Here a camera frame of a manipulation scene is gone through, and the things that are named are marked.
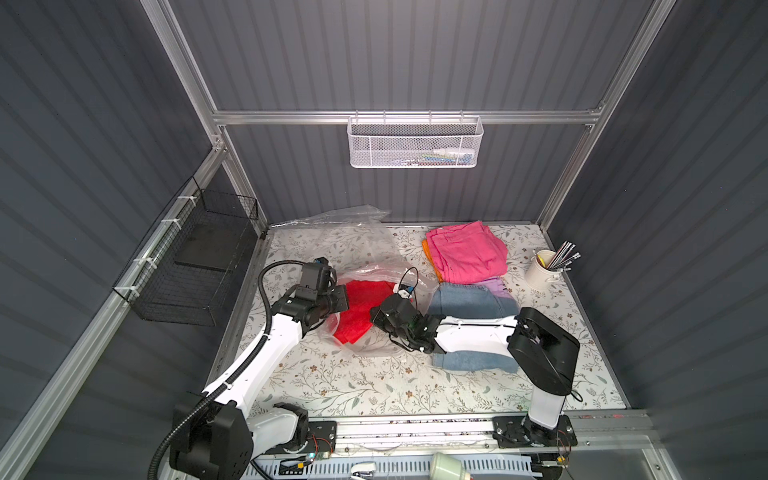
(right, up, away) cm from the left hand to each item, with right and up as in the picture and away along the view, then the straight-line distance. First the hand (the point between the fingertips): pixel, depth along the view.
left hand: (346, 297), depth 82 cm
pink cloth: (+39, +12, +21) cm, 46 cm away
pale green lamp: (+24, -34, -18) cm, 46 cm away
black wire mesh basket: (-38, +7, -10) cm, 40 cm away
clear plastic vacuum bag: (+5, +9, +31) cm, 33 cm away
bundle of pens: (+68, +10, +13) cm, 70 cm away
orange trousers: (+25, +15, +29) cm, 42 cm away
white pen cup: (+60, +5, +13) cm, 62 cm away
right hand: (+6, -4, +2) cm, 8 cm away
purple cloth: (+49, +1, +17) cm, 51 cm away
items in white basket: (+29, +42, +10) cm, 52 cm away
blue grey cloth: (+38, -3, +9) cm, 39 cm away
